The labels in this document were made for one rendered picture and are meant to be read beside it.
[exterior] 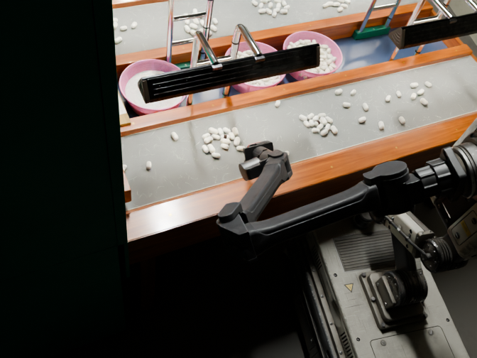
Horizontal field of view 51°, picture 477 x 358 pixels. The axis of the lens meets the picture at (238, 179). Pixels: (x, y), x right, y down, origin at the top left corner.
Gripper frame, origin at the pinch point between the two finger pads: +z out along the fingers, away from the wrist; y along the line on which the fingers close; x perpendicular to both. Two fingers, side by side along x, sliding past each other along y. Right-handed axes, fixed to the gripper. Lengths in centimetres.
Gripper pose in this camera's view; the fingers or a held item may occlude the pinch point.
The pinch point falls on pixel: (248, 148)
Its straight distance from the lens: 170.2
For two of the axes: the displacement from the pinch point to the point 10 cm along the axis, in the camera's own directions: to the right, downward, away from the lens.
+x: 1.3, 9.3, 3.4
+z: -3.8, -2.7, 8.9
